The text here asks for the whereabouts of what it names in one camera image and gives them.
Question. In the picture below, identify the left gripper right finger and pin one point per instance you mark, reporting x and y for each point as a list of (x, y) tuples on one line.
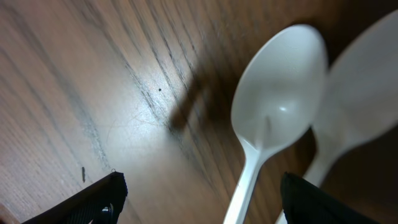
[(304, 203)]

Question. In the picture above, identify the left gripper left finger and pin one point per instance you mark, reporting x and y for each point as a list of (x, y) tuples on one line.
[(101, 202)]

